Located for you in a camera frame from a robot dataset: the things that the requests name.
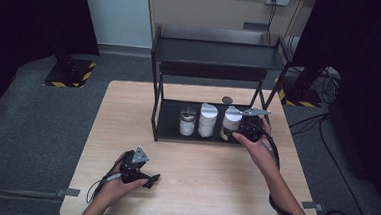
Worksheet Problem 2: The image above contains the grey wall vent plate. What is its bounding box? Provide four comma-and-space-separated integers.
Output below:
242, 22, 271, 32

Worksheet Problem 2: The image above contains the black curtain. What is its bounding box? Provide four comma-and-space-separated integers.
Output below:
0, 0, 104, 135
282, 0, 381, 208

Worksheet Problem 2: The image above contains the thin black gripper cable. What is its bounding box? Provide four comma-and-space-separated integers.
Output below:
85, 170, 123, 206

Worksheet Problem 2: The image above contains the glass jar with white lid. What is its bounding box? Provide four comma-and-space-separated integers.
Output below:
221, 104, 245, 143
197, 102, 220, 140

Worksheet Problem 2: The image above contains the black floor cable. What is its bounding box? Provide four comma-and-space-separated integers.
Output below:
282, 109, 379, 215

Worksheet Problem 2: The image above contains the stand base with striped tape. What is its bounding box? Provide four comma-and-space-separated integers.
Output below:
273, 76, 323, 109
41, 55, 97, 91

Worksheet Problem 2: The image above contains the black metal two-tier rack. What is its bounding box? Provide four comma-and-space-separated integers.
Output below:
144, 24, 296, 151

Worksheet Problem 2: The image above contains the glass jar with silver lid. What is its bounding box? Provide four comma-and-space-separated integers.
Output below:
178, 106, 199, 138

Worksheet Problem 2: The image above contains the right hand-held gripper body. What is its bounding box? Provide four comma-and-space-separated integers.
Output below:
235, 106, 274, 143

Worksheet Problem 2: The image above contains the person's right hand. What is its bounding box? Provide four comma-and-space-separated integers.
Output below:
230, 116, 284, 176

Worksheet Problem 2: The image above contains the person's left hand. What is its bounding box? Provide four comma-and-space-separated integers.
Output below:
96, 151, 151, 210

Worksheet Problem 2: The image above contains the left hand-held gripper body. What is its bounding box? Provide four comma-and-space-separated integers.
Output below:
118, 144, 152, 186

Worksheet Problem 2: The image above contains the bundle of cables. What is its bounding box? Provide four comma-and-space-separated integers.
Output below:
317, 65, 343, 106

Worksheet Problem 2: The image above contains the grey tape strip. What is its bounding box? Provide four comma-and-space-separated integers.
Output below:
55, 186, 81, 199
300, 200, 326, 212

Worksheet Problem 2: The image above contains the thick black gripper cable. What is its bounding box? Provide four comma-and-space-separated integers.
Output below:
236, 121, 334, 215

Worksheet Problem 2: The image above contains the black cable from wall socket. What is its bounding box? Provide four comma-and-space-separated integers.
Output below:
265, 0, 277, 44

